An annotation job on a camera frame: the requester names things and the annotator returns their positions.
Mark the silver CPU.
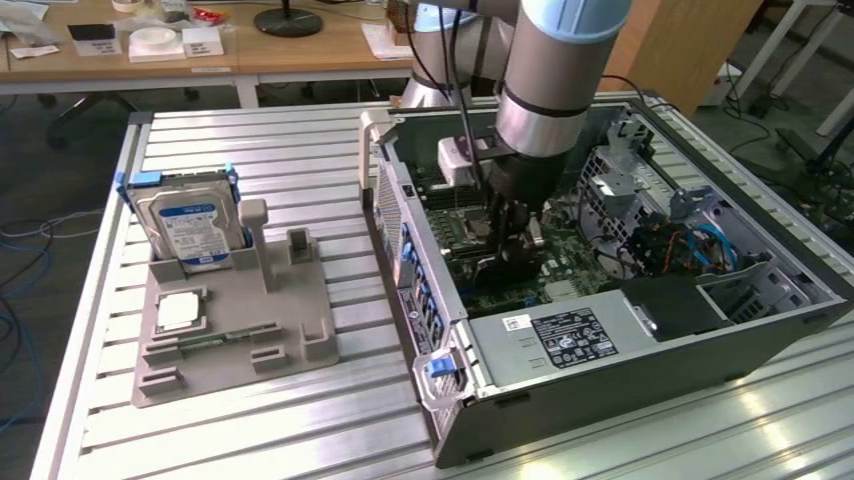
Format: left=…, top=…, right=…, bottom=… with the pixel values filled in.
left=154, top=293, right=206, bottom=332

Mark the wooden desk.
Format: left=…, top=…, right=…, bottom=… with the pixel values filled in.
left=0, top=0, right=602, bottom=96

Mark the grey plastic parts rack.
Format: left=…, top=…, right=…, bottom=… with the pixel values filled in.
left=130, top=197, right=343, bottom=410

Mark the black office chair base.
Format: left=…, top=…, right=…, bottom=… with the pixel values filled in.
left=38, top=92, right=137, bottom=150

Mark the black and white labelled box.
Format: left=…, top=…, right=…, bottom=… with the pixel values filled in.
left=66, top=23, right=125, bottom=58

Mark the grey power supply unit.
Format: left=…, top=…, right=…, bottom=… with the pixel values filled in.
left=466, top=291, right=661, bottom=390

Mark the blue wire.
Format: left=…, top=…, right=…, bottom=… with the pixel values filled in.
left=686, top=224, right=740, bottom=274

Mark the blue floor cable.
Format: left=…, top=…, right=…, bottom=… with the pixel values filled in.
left=0, top=238, right=57, bottom=432

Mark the red packet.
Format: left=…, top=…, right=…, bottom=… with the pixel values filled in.
left=189, top=5, right=227, bottom=27

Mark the CPU socket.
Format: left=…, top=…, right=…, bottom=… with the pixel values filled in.
left=462, top=206, right=493, bottom=237

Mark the red wire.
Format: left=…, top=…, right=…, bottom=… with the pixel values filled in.
left=656, top=229, right=704, bottom=274

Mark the black plastic shroud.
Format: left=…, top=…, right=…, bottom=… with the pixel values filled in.
left=620, top=273, right=737, bottom=343

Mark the graphics card with black fan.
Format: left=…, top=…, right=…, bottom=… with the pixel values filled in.
left=464, top=240, right=544, bottom=301

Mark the black round lamp base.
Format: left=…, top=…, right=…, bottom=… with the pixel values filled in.
left=253, top=0, right=326, bottom=39

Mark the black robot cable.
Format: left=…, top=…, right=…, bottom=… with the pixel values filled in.
left=598, top=74, right=673, bottom=109

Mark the metal disk bay cage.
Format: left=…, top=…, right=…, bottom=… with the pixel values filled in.
left=576, top=144, right=677, bottom=242

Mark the white desk frame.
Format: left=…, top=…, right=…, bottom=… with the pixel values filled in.
left=729, top=0, right=854, bottom=136

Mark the installed RAM stick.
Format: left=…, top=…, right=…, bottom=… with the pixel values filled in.
left=449, top=246, right=493, bottom=267

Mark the blue case latch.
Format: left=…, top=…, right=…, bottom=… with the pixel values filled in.
left=426, top=350, right=457, bottom=380

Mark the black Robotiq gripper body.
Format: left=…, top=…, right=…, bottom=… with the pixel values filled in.
left=482, top=151, right=566, bottom=203

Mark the open black PC case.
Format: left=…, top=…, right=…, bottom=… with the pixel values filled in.
left=358, top=92, right=854, bottom=470

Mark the small cardboard box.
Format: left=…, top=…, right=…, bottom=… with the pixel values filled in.
left=386, top=0, right=416, bottom=34

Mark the green RAM stick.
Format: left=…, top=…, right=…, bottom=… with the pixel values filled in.
left=175, top=331, right=253, bottom=354

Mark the clear plastic bag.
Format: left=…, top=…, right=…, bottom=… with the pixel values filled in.
left=0, top=0, right=67, bottom=45

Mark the green motherboard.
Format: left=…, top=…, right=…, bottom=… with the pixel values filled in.
left=409, top=169, right=624, bottom=319

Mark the stack of white papers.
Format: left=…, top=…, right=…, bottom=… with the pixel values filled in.
left=361, top=21, right=417, bottom=62

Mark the hard disk with blue carrier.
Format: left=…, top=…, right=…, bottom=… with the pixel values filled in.
left=114, top=167, right=243, bottom=275

